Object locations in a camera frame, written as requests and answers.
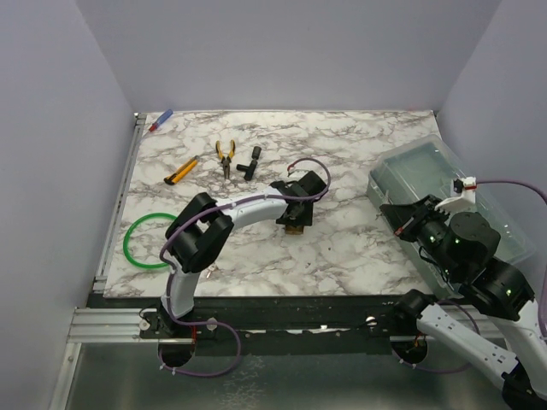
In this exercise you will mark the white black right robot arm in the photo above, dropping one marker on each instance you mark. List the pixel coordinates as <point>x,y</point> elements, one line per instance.
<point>463,246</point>

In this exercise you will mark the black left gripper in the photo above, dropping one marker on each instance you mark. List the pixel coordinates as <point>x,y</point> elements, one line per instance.
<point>304,219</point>

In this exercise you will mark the black T-shaped pipe fitting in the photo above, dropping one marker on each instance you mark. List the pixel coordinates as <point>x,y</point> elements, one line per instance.
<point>249,170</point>

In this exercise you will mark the yellow black utility knife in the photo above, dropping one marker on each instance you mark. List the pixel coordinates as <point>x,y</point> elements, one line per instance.
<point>181,172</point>

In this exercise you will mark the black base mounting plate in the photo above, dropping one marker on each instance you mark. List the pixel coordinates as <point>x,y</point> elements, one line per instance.
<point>284,325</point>

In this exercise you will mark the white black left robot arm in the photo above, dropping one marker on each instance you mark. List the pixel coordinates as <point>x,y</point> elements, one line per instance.
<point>198,234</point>

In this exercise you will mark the brass padlock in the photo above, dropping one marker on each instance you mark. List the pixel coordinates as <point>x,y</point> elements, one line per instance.
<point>294,230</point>

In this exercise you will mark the yellow black pliers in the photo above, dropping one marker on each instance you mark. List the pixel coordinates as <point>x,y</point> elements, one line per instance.
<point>225,158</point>

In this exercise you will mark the aluminium rail frame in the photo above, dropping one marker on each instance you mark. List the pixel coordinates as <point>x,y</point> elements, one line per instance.
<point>152,154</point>

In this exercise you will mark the small wing bolt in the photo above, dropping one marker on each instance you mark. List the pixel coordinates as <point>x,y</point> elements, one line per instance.
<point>211,270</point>

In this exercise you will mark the blue red screwdriver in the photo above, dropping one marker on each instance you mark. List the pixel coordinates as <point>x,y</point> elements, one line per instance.
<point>160,120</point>

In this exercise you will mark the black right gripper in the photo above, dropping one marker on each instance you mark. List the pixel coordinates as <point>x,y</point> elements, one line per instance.
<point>400,216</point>

